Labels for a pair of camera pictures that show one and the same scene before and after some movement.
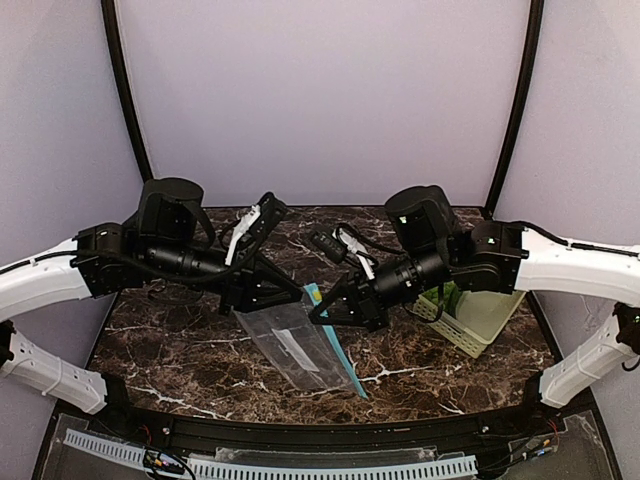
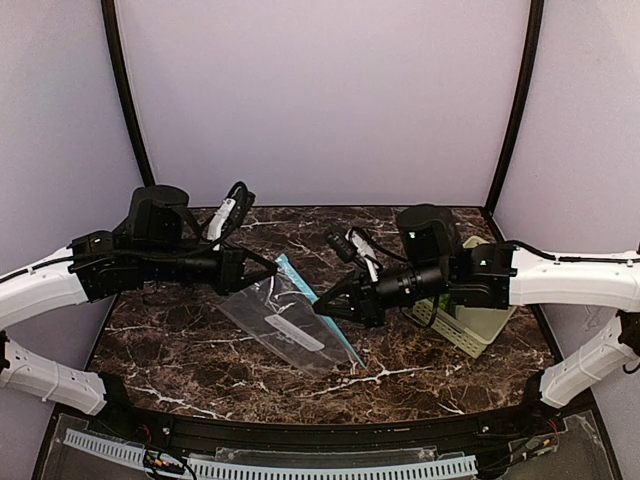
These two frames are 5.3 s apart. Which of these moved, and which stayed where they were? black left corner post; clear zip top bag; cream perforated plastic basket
Moved: clear zip top bag
Stayed: black left corner post; cream perforated plastic basket
